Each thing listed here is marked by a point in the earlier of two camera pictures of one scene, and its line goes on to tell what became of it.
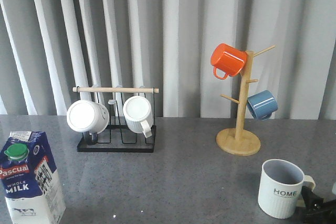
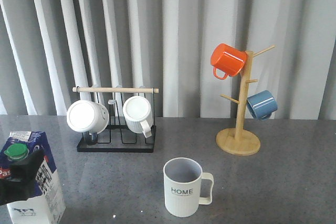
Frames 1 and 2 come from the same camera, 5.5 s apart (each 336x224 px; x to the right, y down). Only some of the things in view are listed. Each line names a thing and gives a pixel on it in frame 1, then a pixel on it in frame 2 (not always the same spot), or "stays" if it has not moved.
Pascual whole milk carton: (33, 192) stays
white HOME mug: (282, 184) to (186, 187)
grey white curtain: (61, 30) stays
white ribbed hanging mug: (138, 115) stays
